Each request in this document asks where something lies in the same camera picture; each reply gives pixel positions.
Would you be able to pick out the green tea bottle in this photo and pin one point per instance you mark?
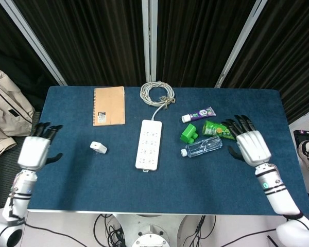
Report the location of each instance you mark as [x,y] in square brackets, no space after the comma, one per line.
[213,128]

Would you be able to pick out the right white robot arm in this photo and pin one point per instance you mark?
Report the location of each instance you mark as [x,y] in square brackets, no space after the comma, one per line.
[278,193]

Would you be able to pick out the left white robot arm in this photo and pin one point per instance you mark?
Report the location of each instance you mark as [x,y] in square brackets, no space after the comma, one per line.
[18,195]

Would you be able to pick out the white power strip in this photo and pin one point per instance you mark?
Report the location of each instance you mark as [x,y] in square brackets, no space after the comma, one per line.
[148,144]

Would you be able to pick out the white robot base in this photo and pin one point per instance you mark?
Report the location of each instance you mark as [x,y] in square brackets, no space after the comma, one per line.
[152,231]

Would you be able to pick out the white frame post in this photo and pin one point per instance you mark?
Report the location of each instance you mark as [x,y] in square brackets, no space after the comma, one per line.
[242,43]
[33,43]
[149,38]

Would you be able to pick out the kraft spiral notebook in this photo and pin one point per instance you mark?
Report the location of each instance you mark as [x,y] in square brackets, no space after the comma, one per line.
[110,103]

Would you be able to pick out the dark pleated curtain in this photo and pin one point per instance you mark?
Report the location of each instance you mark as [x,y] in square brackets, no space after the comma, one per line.
[92,38]

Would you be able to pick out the purple toothpaste tube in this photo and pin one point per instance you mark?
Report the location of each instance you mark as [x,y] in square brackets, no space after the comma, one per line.
[201,114]

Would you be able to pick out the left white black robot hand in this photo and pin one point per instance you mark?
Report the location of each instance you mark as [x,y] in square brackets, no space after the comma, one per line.
[33,151]

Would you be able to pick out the white plug adapter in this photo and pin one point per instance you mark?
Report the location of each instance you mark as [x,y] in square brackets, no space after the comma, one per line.
[98,147]

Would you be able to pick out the green toy block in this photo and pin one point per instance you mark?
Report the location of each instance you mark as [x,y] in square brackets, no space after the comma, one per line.
[187,132]

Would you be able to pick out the beige jacket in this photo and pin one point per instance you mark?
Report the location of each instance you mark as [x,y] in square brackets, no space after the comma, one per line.
[7,110]

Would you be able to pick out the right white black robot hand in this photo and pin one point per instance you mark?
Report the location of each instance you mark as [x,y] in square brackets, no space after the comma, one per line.
[253,146]

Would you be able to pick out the brown twine tie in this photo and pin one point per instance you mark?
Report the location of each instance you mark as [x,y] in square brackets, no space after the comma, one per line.
[167,101]

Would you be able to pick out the black device with purple buttons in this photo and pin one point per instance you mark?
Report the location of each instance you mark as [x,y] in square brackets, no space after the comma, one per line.
[298,136]

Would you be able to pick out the clear water bottle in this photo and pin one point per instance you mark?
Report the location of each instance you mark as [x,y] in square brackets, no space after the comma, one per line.
[203,147]

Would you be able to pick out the blue table mat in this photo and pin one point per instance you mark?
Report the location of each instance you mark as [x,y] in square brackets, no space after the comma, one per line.
[92,185]

